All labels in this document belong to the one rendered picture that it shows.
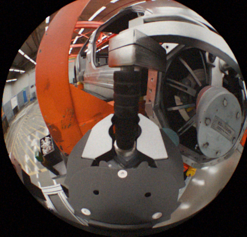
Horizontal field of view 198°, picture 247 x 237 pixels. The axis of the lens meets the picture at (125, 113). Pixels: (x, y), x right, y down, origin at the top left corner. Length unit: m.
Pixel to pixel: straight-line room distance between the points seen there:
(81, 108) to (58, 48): 0.30
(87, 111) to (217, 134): 0.46
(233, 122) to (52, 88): 0.48
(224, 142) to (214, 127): 0.05
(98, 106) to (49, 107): 0.24
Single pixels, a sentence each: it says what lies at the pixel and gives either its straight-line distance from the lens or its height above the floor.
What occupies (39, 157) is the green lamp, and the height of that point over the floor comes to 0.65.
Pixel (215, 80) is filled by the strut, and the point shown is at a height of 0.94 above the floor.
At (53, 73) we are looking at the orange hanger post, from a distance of 0.34.
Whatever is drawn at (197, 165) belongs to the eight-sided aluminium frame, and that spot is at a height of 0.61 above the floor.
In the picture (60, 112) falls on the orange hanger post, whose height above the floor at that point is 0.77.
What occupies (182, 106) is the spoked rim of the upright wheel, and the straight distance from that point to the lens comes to 0.40.
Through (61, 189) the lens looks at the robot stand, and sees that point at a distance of 0.85.
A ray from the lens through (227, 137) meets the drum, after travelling 0.18.
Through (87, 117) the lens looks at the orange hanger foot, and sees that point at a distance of 0.42.
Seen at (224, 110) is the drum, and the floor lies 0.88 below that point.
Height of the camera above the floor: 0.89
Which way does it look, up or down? 29 degrees down
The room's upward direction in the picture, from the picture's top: 1 degrees clockwise
